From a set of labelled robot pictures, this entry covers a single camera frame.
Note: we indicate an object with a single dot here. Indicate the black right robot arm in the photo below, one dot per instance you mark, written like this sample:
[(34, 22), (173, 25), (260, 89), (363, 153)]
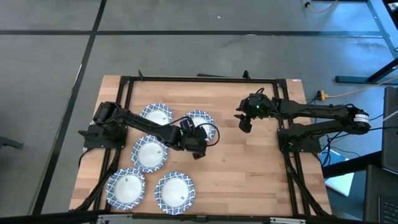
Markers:
[(311, 109)]

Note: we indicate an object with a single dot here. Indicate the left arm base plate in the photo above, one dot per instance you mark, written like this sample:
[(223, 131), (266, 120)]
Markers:
[(93, 138)]

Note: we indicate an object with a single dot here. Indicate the blue patterned paper bowl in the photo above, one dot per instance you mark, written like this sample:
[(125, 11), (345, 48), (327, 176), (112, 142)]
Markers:
[(157, 115), (125, 189), (174, 193), (149, 155), (200, 119)]

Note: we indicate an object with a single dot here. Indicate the white paper sheet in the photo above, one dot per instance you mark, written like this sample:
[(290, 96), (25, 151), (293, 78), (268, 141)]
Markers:
[(340, 184)]

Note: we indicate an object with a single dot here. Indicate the black laptop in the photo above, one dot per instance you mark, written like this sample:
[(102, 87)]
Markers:
[(373, 193)]

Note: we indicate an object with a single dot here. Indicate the black monitor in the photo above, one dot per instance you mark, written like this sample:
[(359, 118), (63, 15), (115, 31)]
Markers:
[(391, 130)]

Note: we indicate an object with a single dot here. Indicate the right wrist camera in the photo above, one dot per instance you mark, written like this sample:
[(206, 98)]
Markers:
[(245, 125)]

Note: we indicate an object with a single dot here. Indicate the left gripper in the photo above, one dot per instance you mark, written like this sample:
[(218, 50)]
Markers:
[(191, 140)]

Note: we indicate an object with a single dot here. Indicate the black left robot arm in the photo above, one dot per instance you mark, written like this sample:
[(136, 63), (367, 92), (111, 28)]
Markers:
[(146, 126)]

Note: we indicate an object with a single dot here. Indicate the black aluminium rig frame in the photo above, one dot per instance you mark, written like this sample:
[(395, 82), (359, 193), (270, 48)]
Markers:
[(186, 79)]

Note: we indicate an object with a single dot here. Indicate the blue desk leg frame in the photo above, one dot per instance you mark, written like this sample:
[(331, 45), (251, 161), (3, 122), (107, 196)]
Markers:
[(351, 79)]

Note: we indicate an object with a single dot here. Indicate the grey furniture foot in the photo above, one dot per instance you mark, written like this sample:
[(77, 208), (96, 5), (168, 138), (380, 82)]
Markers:
[(11, 143)]

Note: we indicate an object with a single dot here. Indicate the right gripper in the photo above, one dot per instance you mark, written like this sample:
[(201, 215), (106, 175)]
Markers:
[(258, 107)]

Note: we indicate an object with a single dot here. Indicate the silver aluminium bar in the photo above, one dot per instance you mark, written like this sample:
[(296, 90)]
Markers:
[(113, 219), (287, 221)]

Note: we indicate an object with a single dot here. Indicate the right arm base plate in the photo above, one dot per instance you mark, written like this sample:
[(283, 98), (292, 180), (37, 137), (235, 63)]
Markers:
[(308, 144)]

